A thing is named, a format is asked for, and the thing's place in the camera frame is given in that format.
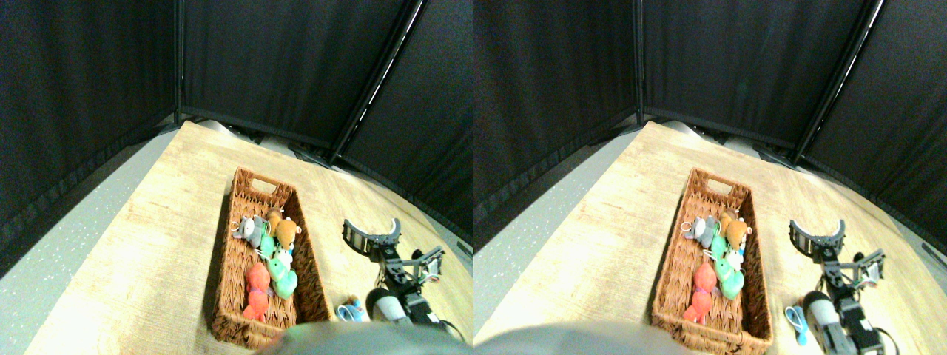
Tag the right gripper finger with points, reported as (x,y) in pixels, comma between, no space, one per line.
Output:
(396,233)
(840,233)
(362,240)
(808,240)

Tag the orange toy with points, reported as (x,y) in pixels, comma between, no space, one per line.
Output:
(736,233)
(285,233)

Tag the white toy with blue hat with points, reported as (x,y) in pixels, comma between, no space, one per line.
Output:
(735,259)
(282,259)

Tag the green toy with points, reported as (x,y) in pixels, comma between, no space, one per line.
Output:
(731,285)
(282,285)
(266,248)
(718,248)

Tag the grey mouse toy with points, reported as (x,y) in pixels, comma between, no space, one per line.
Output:
(701,233)
(250,233)

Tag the red toy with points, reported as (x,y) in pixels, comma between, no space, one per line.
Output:
(257,285)
(703,285)

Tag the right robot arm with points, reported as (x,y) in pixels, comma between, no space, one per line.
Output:
(821,314)
(385,303)

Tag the curtain stand foot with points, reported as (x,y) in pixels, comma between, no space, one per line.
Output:
(934,250)
(466,246)
(774,157)
(311,157)

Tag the curtain stand pole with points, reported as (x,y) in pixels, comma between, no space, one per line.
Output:
(346,137)
(640,59)
(180,59)
(808,137)

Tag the brown wicker basket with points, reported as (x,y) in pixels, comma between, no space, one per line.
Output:
(673,296)
(233,296)

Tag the black bracket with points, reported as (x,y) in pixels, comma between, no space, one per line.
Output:
(429,260)

